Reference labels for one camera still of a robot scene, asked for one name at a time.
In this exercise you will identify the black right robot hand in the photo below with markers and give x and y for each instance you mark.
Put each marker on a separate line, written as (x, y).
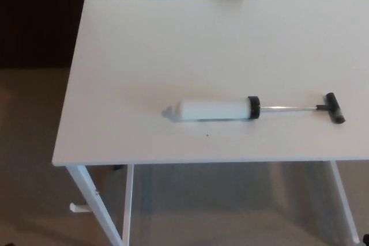
(366, 240)

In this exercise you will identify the dark brown panel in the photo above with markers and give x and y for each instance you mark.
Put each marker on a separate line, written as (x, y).
(34, 15)

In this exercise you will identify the white desk leg frame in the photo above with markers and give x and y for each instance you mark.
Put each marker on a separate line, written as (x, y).
(344, 200)
(95, 200)

